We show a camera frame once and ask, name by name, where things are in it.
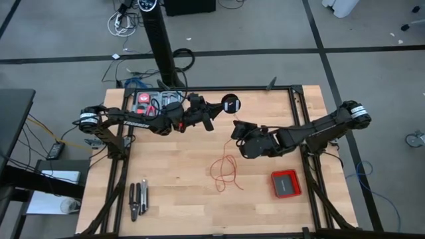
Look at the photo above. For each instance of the white flat device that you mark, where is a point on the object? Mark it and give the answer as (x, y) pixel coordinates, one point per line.
(61, 176)

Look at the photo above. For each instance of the black desk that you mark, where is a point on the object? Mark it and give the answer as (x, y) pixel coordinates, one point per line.
(13, 113)

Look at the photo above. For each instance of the small white adapter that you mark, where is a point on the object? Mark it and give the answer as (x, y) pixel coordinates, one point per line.
(116, 56)

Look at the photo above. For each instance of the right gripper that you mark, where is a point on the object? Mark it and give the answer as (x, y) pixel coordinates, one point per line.
(259, 142)

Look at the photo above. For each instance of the black box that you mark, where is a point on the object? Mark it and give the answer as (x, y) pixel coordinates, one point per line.
(189, 6)

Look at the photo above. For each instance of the black power adapter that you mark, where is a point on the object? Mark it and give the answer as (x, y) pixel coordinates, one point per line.
(55, 151)

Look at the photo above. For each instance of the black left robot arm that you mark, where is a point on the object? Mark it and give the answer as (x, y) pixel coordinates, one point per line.
(139, 124)

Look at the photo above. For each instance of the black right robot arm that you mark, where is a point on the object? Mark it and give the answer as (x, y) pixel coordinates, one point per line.
(315, 127)

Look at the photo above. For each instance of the red tray with dark base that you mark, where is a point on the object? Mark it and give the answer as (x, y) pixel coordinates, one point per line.
(286, 184)

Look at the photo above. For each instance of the white sheet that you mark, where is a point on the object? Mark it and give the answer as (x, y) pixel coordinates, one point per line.
(43, 204)

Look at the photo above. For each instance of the clear plastic cup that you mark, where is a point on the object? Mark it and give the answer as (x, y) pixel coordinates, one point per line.
(69, 206)

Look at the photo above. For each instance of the white plastic object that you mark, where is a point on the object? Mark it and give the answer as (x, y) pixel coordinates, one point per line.
(342, 6)

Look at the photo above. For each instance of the grey tool kit case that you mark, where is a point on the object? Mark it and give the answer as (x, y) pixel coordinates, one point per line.
(157, 96)

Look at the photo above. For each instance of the small silver hammer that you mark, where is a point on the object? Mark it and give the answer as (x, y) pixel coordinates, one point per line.
(169, 96)

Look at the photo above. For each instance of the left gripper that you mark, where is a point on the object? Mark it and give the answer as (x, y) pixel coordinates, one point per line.
(192, 113)

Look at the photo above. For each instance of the black aluminium table frame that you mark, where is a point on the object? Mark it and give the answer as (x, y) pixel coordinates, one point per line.
(252, 88)

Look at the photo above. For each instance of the grey caster wheel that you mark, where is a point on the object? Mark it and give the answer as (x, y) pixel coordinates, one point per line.
(413, 140)

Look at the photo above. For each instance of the black tower fan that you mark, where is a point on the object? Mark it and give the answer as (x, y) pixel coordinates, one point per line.
(159, 40)

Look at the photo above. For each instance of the red tape measure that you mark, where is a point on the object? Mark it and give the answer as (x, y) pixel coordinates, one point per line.
(144, 98)

